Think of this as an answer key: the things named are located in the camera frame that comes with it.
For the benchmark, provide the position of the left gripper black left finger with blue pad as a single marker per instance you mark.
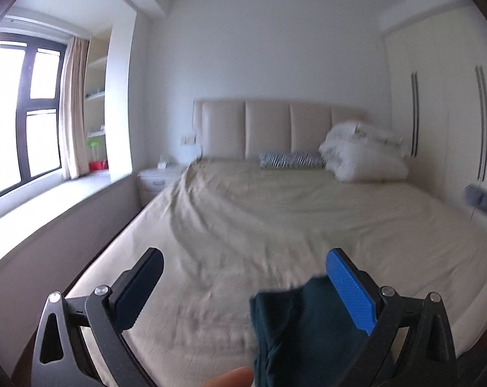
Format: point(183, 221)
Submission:
point(61, 357)

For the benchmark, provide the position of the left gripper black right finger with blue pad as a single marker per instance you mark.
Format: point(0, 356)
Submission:
point(427, 357)

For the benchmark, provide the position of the dark teal fleece garment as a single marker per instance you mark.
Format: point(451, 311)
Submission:
point(309, 335)

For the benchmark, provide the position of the person's left hand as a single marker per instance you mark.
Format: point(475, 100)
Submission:
point(240, 377)

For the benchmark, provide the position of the white folded duvet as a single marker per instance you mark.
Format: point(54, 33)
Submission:
point(357, 152)

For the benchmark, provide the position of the red box on sill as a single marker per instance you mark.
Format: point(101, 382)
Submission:
point(98, 165)

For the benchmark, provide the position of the white bedside table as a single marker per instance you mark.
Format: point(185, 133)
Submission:
point(151, 182)

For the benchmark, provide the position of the beige bed sheet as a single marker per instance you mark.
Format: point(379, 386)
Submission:
point(231, 229)

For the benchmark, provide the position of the zebra print pillow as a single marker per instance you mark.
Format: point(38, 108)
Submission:
point(291, 161)

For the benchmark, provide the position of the beige curtain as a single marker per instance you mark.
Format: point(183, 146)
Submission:
point(71, 110)

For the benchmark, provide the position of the beige padded headboard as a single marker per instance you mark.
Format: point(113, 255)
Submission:
point(245, 129)

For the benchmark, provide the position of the dark framed window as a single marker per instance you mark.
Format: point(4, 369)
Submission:
point(31, 72)

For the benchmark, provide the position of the cream wardrobe with dark handles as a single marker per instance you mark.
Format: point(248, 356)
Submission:
point(438, 70)

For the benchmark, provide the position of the white wall socket plate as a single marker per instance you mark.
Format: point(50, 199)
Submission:
point(188, 140)

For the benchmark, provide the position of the white wall shelf unit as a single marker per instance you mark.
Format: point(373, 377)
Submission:
point(94, 87)

